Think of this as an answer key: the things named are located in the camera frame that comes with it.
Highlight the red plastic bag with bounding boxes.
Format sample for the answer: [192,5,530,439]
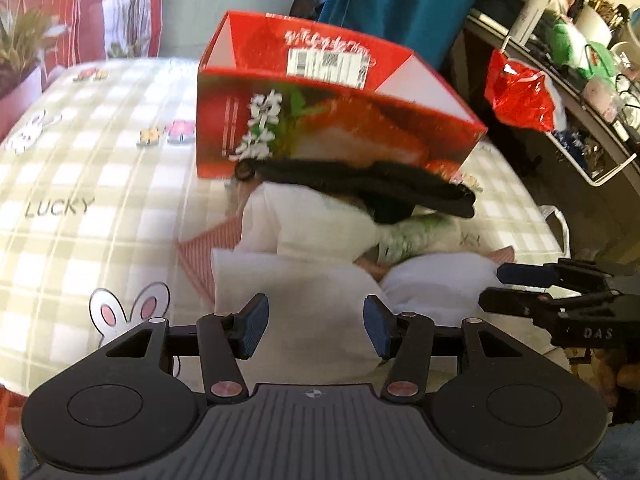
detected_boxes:
[484,50,556,133]

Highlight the pink printed backdrop cloth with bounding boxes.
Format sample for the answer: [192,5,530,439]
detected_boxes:
[0,0,166,137]

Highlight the person's right hand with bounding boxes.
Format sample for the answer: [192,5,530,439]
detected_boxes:
[565,349,639,408]

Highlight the clear jar with lid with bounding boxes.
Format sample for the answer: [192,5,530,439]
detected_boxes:
[582,76,622,124]

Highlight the teal curtain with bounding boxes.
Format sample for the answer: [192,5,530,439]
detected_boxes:
[319,0,475,68]

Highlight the green patterned tissue pack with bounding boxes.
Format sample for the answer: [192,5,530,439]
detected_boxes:
[376,214,461,266]

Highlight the red strawberry cardboard box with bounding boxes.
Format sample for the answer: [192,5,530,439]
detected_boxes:
[196,11,486,179]

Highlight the black shelf table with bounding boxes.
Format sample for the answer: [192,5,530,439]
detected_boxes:
[449,6,640,241]

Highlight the black sock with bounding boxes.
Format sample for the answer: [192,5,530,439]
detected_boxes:
[234,158,475,224]

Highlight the pink knitted cloth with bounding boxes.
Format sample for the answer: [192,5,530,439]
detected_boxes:
[176,216,515,310]

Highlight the white brush holder cup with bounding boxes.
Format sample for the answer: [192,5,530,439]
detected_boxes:
[574,6,612,47]

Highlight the checkered bunny tablecloth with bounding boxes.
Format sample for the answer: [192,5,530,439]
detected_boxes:
[1,58,562,396]

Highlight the white spray bottle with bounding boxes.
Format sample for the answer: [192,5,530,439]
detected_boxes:
[509,0,549,44]

